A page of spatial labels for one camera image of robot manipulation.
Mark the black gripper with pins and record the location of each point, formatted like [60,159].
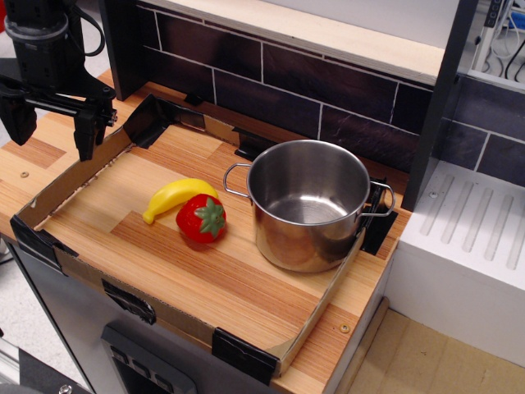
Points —
[82,96]

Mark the stainless steel pot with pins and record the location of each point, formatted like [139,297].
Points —
[308,199]

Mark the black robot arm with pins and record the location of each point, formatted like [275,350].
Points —
[48,73]

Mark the cardboard fence with black tape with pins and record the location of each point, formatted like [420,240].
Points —
[220,313]

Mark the yellow toy banana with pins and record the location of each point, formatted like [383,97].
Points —
[174,194]

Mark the red toy strawberry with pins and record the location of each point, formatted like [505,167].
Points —
[202,218]

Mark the grey oven control panel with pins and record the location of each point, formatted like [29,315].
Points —
[140,371]

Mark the wooden shelf board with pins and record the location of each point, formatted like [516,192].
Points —
[373,50]

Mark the white sink drainboard unit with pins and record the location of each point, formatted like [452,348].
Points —
[459,264]

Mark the dark grey vertical post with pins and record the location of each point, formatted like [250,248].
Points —
[457,61]

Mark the white power strip with cables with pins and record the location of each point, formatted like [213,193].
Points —
[498,43]

